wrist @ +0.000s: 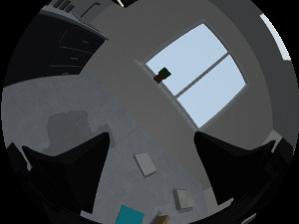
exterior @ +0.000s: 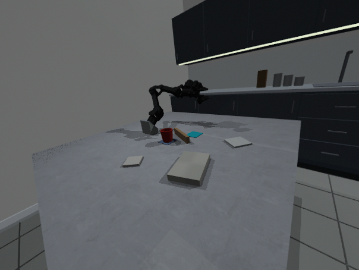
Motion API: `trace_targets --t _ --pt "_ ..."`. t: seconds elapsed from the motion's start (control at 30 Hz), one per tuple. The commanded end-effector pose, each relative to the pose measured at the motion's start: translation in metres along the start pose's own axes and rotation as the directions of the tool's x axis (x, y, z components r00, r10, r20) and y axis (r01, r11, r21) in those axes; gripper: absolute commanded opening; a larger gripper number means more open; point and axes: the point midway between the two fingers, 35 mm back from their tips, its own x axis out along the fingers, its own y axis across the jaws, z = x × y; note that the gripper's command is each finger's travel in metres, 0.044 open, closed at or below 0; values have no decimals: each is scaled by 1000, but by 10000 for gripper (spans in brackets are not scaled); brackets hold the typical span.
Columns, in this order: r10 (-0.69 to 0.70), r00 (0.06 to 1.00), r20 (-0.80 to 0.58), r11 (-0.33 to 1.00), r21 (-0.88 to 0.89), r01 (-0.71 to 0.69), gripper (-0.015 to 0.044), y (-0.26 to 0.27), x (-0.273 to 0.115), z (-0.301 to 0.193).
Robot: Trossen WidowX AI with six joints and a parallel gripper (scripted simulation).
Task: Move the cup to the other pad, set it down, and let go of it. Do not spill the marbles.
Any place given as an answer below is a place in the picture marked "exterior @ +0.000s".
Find grey flat square panel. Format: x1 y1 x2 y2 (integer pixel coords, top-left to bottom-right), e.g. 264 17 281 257
224 136 253 148

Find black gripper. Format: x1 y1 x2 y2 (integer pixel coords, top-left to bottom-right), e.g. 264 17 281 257
187 80 210 104

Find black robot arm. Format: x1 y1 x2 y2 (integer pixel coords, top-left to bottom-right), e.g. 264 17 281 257
147 80 193 125

